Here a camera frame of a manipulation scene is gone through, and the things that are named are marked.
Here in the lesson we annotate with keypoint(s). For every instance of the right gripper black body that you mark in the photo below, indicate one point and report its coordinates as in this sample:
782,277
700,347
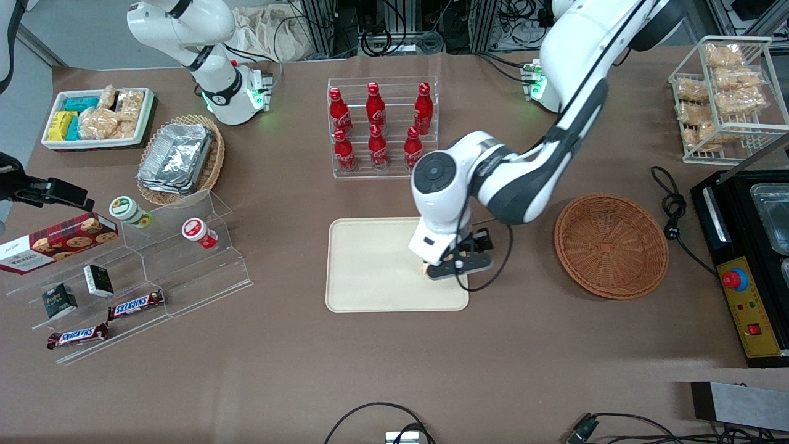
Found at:
13,185

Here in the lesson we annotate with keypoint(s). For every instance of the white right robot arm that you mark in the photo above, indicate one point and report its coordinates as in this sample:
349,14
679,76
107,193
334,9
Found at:
185,37

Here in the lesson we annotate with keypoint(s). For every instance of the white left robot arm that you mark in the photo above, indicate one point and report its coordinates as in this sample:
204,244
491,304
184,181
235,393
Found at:
573,111

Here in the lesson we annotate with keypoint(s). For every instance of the white rectangular snack tray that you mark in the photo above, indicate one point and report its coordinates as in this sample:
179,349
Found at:
55,145

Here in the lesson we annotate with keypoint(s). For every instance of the beige plastic serving tray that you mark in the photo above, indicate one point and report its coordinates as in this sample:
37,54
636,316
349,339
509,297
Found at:
370,265

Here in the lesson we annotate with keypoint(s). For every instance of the oval tan wicker basket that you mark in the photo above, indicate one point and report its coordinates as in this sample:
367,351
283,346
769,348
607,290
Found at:
212,166

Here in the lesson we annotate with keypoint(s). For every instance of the round brown wicker basket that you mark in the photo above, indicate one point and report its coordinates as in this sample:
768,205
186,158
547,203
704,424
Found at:
610,246

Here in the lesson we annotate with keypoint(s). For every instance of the red tartan cookie box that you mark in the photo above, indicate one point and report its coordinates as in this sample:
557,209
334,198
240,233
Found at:
61,243

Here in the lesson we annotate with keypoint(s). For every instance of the green lidded yogurt cup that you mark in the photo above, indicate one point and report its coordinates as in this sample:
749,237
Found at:
126,208

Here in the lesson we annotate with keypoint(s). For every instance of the teal snack packet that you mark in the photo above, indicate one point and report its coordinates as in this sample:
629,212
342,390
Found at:
81,103
73,128

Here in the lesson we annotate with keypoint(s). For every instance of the yellow snack packet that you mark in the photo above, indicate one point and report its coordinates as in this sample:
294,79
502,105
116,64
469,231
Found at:
60,125

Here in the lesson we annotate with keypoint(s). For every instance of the clear bag of crackers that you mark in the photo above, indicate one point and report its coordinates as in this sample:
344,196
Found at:
126,129
97,123
131,103
108,97

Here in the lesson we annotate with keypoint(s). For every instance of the black box with white label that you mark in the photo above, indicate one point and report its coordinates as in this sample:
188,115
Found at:
98,280

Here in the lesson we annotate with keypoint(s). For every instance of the red cola bottle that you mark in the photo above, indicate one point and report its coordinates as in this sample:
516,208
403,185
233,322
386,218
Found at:
345,154
375,108
423,111
412,143
378,151
339,114

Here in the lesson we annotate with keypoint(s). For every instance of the black box with gold print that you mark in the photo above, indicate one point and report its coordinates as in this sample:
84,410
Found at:
59,301

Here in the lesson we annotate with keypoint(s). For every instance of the stack of foil containers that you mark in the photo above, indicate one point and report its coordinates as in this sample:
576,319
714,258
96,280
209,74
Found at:
175,157

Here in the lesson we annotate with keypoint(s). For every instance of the clear acrylic step stand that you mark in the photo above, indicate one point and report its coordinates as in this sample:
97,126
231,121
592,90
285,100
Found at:
203,277
92,308

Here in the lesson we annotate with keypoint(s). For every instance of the brown Snickers bar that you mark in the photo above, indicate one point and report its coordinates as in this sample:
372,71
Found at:
135,305
77,336

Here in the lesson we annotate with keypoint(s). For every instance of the red lidded yogurt cup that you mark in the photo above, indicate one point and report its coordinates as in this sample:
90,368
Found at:
196,230

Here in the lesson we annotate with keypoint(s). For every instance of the clear acrylic bottle rack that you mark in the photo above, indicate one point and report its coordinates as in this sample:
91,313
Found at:
394,92

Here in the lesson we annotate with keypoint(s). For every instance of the small silver connector box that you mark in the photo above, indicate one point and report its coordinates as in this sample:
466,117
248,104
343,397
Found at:
402,438

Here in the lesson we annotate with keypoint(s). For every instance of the beige cloth bag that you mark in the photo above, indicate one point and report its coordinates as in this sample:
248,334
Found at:
265,34

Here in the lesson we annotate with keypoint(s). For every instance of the black appliance housing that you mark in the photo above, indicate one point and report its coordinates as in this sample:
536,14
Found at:
727,222

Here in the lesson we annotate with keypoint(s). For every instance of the clear bag of fried snacks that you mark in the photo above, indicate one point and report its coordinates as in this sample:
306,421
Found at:
739,102
723,55
739,79
706,135
693,114
690,90

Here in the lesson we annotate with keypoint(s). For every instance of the red emergency stop button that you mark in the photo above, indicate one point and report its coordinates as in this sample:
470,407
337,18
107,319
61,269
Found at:
735,279

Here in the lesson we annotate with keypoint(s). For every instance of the yellow control panel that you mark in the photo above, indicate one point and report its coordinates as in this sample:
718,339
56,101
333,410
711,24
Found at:
749,308

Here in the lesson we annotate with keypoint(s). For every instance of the steel pan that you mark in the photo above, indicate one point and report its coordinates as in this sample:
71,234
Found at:
784,274
773,216

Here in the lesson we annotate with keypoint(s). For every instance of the grey metal bar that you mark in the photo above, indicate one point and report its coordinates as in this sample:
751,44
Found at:
739,404

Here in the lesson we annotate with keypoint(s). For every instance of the aluminium frame post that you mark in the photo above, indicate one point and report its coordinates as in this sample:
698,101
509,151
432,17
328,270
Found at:
484,24
320,28

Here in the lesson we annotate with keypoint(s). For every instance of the red rocker switch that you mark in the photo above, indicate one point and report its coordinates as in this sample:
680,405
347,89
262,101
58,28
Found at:
755,330

